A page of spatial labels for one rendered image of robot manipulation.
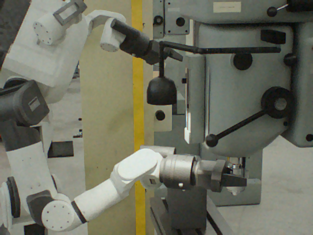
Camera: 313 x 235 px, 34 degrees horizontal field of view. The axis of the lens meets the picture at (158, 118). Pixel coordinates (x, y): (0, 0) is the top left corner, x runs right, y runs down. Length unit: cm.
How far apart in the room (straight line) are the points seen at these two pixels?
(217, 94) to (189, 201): 64
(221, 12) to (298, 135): 34
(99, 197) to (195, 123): 31
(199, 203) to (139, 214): 151
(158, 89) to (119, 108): 181
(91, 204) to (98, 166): 176
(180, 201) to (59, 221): 56
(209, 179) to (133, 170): 19
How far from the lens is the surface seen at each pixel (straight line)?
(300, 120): 120
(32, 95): 129
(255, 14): 111
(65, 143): 571
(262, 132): 119
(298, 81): 118
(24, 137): 127
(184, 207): 172
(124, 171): 129
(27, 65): 132
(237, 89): 114
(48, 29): 125
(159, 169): 131
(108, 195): 131
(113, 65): 292
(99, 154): 303
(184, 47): 108
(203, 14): 108
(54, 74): 133
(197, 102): 120
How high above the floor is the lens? 171
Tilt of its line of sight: 15 degrees down
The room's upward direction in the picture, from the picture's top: straight up
